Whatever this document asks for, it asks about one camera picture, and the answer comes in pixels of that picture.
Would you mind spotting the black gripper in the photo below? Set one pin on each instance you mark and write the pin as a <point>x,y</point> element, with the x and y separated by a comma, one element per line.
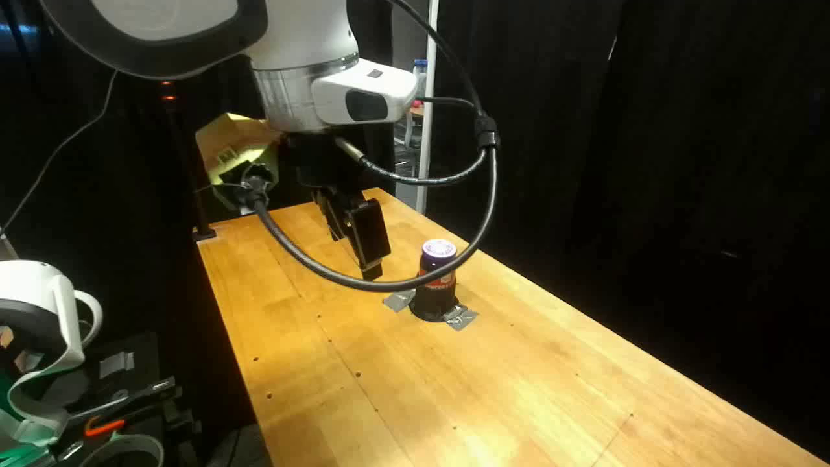
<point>311,163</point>

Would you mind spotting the orange rubber band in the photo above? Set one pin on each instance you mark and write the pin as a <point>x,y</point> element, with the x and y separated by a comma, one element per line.
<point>437,278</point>

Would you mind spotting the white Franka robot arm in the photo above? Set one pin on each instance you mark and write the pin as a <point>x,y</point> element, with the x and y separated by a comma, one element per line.
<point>293,41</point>

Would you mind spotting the dark cup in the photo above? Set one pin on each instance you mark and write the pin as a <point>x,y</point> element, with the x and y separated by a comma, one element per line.
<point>434,293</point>

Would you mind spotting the shiny yellow box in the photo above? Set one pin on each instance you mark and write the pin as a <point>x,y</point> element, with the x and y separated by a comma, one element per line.
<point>232,142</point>

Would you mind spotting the small plastic bottle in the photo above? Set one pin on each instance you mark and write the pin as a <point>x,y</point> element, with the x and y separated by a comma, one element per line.
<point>420,76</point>

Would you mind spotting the black tripod stand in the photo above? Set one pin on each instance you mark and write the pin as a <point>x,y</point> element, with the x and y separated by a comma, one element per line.
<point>181,171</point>

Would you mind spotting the clear tape roll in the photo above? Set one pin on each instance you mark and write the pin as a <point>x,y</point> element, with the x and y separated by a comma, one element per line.
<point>119,446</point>

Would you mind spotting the white rounded device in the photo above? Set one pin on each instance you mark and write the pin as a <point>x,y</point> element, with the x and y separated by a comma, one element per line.
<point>35,314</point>

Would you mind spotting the white vertical post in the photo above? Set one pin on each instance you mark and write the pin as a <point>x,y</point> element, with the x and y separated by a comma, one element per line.
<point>415,145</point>

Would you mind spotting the grey base plate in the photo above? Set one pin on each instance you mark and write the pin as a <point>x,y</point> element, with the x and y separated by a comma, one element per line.
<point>460,317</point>

